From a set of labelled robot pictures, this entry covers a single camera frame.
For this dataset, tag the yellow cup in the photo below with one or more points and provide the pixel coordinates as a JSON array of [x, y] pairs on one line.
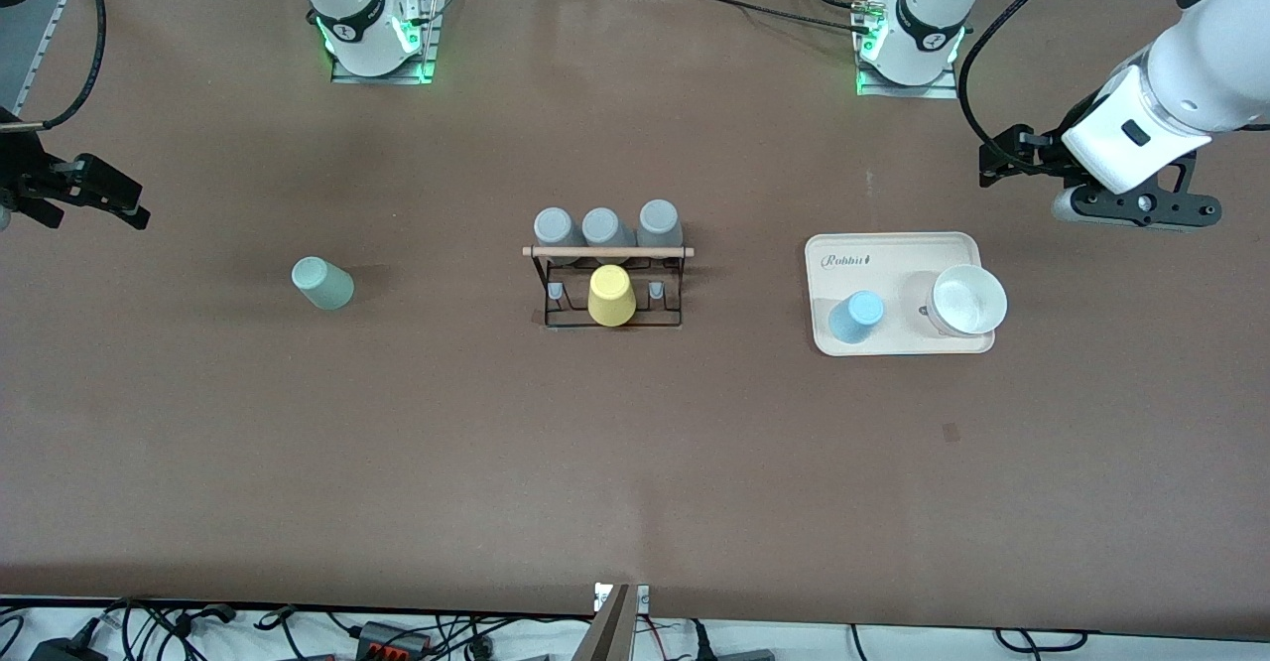
[[612, 299]]

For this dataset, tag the white bowl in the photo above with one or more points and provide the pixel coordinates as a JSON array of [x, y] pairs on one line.
[[967, 301]]

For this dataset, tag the grey cup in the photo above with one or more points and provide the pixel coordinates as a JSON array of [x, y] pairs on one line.
[[556, 227], [659, 222], [605, 227]]

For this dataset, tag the aluminium edge rail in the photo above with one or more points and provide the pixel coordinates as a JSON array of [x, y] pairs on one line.
[[43, 56]]

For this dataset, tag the black power adapter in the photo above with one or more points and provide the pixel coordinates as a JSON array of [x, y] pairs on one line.
[[64, 651]]

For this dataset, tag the beige tray with lettering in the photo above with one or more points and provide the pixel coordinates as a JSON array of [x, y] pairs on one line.
[[873, 284]]

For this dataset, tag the wooden post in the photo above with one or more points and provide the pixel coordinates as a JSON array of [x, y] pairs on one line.
[[607, 631]]

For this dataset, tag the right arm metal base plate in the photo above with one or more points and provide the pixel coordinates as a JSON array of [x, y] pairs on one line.
[[430, 36]]

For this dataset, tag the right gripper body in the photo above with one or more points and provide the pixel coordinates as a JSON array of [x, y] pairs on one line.
[[22, 170]]

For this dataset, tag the blue cup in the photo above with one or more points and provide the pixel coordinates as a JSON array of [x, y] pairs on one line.
[[855, 319]]

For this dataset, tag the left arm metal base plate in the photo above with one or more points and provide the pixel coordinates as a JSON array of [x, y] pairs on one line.
[[908, 91]]

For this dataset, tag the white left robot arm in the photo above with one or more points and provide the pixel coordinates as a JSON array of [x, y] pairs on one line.
[[1215, 66]]

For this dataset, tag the pale green cup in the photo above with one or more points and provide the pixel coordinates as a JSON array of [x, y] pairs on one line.
[[322, 284]]

